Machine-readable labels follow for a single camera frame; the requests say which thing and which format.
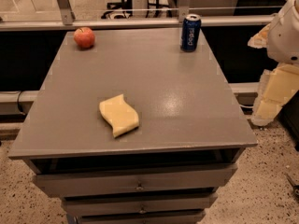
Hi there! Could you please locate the grey metal railing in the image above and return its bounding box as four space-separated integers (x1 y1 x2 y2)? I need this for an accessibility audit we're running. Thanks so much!
0 0 287 31

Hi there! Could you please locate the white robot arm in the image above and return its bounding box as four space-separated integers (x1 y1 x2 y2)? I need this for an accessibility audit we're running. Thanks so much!
248 0 299 126

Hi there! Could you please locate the red apple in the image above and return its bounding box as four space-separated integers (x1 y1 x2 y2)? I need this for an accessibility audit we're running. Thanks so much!
74 27 95 49

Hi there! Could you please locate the grey drawer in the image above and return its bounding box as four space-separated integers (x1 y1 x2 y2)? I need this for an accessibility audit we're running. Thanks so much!
78 210 206 224
33 163 237 197
62 192 218 217

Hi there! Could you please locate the middle grey drawer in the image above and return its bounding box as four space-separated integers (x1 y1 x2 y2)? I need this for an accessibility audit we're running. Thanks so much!
62 192 218 217

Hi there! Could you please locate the yellow wavy sponge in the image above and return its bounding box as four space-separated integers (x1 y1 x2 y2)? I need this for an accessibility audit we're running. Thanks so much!
99 94 139 138

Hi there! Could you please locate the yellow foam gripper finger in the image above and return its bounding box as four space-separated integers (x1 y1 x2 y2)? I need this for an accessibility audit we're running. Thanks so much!
248 24 270 49
250 63 299 126

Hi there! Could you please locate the top grey drawer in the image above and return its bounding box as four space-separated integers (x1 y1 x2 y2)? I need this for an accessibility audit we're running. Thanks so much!
33 163 237 197

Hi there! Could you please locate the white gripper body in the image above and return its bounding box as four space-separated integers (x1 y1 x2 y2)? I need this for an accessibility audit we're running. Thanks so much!
267 0 299 63

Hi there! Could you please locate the bottom grey drawer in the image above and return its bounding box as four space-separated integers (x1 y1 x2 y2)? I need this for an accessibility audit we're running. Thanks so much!
78 210 206 224

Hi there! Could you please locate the grey drawer cabinet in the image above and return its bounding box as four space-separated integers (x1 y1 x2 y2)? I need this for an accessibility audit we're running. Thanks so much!
9 28 257 224

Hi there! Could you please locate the black office chair base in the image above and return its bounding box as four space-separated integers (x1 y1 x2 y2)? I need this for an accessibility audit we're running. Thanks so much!
101 0 133 19

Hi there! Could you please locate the blue pepsi can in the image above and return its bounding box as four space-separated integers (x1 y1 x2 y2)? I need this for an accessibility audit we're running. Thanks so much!
180 14 201 52

